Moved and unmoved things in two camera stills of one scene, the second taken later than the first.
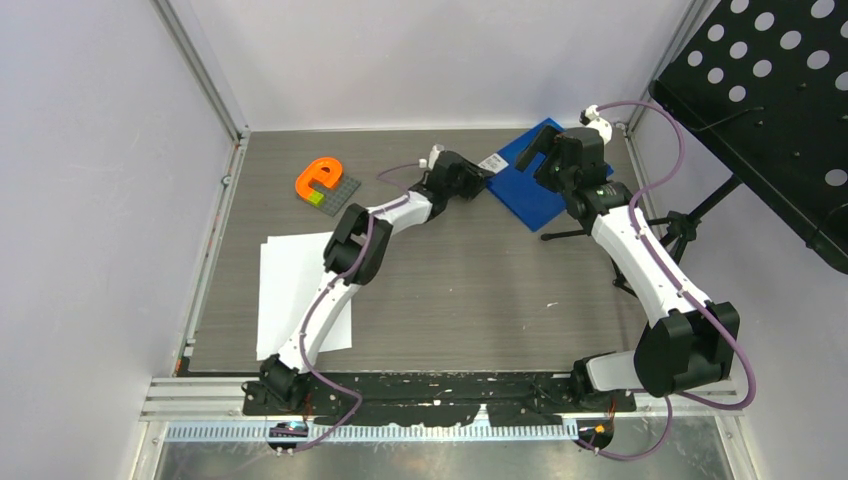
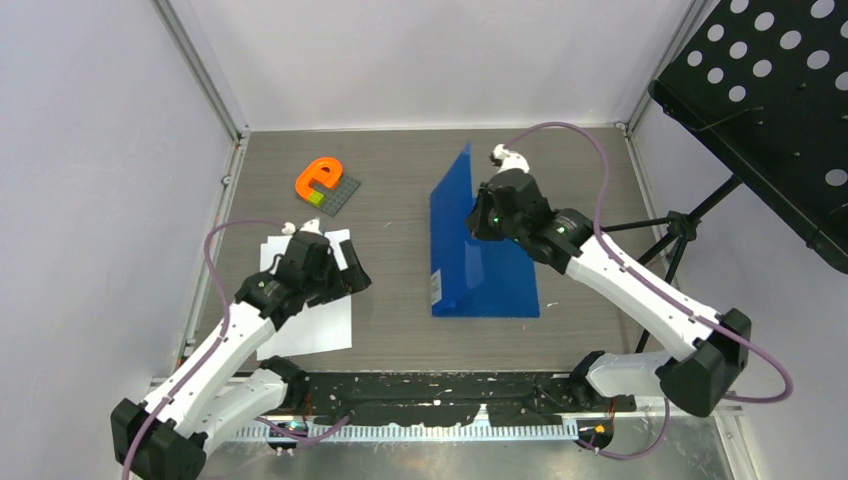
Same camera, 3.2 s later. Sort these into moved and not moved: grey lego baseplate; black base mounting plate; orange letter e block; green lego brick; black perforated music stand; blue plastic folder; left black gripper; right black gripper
Moved: blue plastic folder; left black gripper; right black gripper
Not moved: orange letter e block; green lego brick; black perforated music stand; black base mounting plate; grey lego baseplate
